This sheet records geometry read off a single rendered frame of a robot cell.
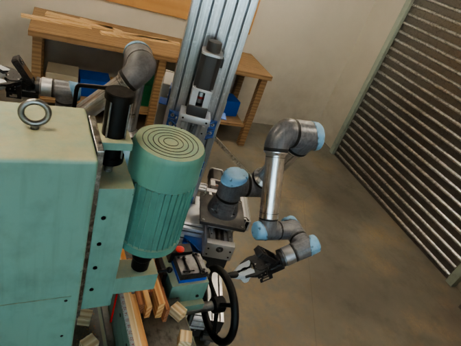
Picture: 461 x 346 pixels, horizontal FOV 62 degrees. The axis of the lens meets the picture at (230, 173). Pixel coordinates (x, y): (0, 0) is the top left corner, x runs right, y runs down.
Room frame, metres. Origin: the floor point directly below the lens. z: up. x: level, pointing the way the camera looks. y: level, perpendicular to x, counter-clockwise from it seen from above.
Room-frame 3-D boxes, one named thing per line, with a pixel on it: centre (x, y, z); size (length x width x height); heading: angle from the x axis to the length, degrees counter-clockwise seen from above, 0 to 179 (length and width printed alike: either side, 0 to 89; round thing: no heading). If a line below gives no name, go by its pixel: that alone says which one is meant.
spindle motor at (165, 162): (0.80, 0.16, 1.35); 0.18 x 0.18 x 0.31
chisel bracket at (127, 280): (0.79, 0.18, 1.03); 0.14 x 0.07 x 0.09; 124
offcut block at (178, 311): (0.81, 0.01, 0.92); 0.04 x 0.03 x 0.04; 65
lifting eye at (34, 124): (0.63, 0.40, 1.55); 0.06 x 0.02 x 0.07; 124
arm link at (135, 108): (1.53, 0.52, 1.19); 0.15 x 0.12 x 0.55; 28
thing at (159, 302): (0.86, 0.11, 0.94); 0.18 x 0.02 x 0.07; 34
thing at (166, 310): (0.87, 0.10, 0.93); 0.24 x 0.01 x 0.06; 34
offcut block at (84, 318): (0.75, 0.28, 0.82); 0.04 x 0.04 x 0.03; 14
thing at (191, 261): (0.96, 0.04, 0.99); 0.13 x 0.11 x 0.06; 34
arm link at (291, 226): (1.29, -0.31, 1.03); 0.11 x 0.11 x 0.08; 31
